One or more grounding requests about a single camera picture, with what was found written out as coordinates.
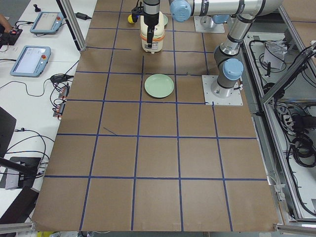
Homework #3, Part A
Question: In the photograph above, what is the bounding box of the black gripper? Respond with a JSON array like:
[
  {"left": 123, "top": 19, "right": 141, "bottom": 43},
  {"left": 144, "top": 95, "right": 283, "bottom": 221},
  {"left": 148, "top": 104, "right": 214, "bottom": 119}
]
[{"left": 143, "top": 0, "right": 160, "bottom": 48}]

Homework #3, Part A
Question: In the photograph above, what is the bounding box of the white rice cooker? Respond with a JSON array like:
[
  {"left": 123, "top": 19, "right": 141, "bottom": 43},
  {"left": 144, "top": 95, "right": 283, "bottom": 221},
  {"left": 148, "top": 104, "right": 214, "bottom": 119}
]
[{"left": 140, "top": 11, "right": 165, "bottom": 54}]

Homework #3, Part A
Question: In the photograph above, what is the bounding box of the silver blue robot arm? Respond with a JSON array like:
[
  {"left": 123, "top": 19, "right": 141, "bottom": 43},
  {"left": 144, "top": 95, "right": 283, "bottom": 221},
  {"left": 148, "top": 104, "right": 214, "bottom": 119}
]
[{"left": 169, "top": 0, "right": 282, "bottom": 98}]

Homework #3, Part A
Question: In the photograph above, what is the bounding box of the light green plate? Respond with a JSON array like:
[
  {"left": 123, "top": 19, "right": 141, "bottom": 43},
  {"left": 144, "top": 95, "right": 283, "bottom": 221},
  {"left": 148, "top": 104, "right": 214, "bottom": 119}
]
[{"left": 163, "top": 15, "right": 168, "bottom": 26}]

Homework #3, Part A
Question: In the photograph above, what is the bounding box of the yellow toy potato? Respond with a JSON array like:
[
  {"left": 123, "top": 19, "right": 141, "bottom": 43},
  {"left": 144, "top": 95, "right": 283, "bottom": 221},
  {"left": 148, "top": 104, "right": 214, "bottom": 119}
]
[{"left": 127, "top": 14, "right": 136, "bottom": 24}]

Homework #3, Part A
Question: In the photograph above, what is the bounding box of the green plate on table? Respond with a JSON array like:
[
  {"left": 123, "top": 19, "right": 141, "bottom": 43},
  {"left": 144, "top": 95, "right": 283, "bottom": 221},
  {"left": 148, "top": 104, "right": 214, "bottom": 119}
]
[{"left": 144, "top": 74, "right": 174, "bottom": 98}]

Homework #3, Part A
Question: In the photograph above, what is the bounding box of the black power adapter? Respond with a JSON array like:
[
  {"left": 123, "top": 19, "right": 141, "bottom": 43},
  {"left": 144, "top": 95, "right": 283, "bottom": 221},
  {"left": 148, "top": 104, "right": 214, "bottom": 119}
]
[{"left": 75, "top": 12, "right": 92, "bottom": 20}]

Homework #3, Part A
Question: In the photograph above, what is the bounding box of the upper teach pendant tablet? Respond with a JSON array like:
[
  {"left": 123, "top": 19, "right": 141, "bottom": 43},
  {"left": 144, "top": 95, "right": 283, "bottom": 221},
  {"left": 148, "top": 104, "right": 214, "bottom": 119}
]
[{"left": 30, "top": 12, "right": 64, "bottom": 34}]

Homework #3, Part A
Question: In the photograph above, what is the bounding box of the teach pendant tablet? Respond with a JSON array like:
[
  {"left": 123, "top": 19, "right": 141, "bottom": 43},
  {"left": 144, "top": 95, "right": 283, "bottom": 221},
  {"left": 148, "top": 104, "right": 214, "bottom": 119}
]
[
  {"left": 30, "top": 12, "right": 64, "bottom": 34},
  {"left": 10, "top": 45, "right": 51, "bottom": 78}
]

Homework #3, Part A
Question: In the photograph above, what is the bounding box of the lower teach pendant tablet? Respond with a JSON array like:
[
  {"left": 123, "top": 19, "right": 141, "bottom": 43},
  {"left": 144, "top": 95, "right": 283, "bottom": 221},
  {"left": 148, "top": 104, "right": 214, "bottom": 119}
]
[{"left": 10, "top": 45, "right": 51, "bottom": 78}]

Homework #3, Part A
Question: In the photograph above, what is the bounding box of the white paper bag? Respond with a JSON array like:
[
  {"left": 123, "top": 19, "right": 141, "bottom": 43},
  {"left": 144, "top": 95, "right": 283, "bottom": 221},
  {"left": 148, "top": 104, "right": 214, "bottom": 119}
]
[{"left": 263, "top": 40, "right": 287, "bottom": 70}]

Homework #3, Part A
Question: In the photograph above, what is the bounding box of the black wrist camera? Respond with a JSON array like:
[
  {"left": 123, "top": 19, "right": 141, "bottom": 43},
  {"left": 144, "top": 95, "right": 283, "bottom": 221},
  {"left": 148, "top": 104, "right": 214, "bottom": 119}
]
[{"left": 131, "top": 0, "right": 144, "bottom": 23}]

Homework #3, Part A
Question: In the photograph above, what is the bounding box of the aluminium frame post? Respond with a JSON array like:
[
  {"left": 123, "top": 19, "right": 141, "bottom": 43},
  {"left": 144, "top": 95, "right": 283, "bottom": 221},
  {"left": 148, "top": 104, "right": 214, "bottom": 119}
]
[{"left": 56, "top": 0, "right": 86, "bottom": 52}]

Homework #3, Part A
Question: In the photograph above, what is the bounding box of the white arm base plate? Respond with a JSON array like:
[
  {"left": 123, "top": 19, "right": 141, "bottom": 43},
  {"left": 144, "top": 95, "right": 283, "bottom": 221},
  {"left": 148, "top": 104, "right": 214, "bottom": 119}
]
[{"left": 202, "top": 75, "right": 243, "bottom": 106}]

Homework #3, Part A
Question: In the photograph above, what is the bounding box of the black cable bundle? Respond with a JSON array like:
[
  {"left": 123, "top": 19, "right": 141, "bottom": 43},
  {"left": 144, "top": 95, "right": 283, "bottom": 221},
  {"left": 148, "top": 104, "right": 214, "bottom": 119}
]
[{"left": 274, "top": 103, "right": 316, "bottom": 168}]

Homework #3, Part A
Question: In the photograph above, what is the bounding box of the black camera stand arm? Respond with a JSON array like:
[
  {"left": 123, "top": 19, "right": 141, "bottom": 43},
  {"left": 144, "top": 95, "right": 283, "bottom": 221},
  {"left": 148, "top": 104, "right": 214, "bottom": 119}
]
[{"left": 0, "top": 158, "right": 37, "bottom": 176}]

